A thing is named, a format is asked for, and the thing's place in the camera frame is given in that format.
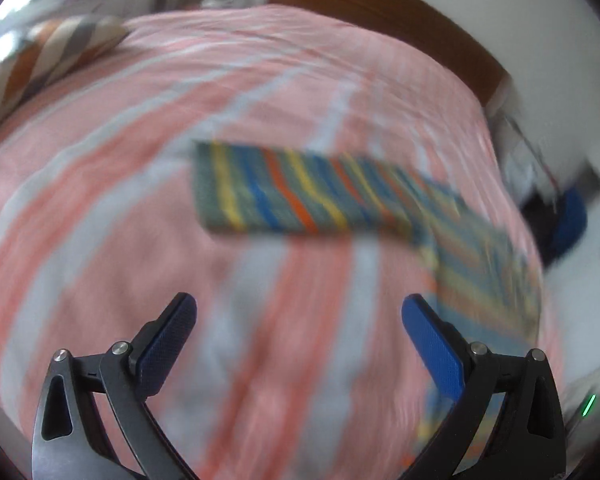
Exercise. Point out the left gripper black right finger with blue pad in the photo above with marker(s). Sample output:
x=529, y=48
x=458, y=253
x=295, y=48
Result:
x=505, y=420

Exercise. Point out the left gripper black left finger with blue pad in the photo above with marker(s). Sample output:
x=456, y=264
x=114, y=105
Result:
x=70, y=439

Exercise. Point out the striped knit small sweater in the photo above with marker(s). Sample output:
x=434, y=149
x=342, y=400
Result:
x=306, y=258

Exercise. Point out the blue and black bag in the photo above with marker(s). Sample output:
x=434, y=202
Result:
x=558, y=226

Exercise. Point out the pink grey striped bedspread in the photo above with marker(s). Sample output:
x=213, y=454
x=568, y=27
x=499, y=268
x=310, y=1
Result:
x=97, y=211

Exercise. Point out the chevron patterned pillow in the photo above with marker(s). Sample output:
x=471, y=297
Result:
x=46, y=51

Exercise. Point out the brown wooden headboard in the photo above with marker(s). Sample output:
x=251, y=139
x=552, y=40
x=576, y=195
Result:
x=423, y=27

